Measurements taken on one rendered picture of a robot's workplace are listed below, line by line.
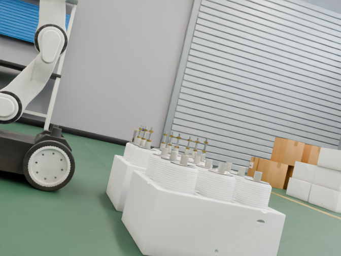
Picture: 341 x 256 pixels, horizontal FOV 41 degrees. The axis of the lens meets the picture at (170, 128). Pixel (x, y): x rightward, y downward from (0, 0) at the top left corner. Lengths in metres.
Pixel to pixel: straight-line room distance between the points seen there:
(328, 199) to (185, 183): 3.19
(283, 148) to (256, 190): 4.31
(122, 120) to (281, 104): 2.66
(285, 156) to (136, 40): 2.94
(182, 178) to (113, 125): 5.74
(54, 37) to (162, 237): 1.10
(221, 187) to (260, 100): 6.33
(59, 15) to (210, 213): 1.20
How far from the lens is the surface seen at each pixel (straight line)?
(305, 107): 8.03
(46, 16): 2.11
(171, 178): 1.28
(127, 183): 1.76
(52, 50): 2.04
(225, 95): 7.35
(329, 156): 4.48
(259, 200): 1.36
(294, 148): 5.67
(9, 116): 2.05
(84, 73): 6.94
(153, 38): 7.17
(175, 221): 1.26
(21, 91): 2.08
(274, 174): 5.58
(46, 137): 1.91
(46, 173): 1.87
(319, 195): 4.48
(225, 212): 1.30
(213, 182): 1.31
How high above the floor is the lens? 0.33
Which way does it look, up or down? 1 degrees up
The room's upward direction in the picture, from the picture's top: 13 degrees clockwise
